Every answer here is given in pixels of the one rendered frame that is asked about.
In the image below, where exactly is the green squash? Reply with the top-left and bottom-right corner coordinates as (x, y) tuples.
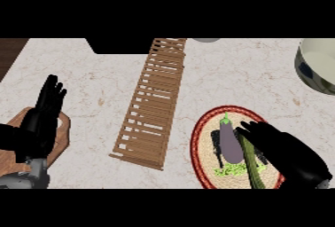
(235, 129), (269, 190)

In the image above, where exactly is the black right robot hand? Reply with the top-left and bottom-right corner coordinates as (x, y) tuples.
(235, 120), (334, 190)

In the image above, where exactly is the woven red-rimmed oval placemat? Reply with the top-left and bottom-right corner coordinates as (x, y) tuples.
(189, 105), (288, 190)

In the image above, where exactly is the wooden slatted tiered shelf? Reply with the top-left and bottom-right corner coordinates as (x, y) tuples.
(108, 37), (189, 172)

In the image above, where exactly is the purple eggplant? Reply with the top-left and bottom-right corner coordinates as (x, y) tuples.
(217, 112), (247, 165)

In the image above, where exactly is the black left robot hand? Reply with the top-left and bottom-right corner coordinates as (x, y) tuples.
(0, 74), (70, 164)

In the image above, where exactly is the cream pot with blue pattern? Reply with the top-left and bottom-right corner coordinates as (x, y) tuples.
(294, 38), (335, 97)

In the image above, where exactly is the grey round object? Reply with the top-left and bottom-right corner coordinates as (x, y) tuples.
(191, 37), (223, 44)

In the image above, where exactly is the black appliance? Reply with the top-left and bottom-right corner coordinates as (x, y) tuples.
(84, 37), (157, 55)

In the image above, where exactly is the brown wooden cutting board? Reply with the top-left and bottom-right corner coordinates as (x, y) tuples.
(0, 106), (73, 178)

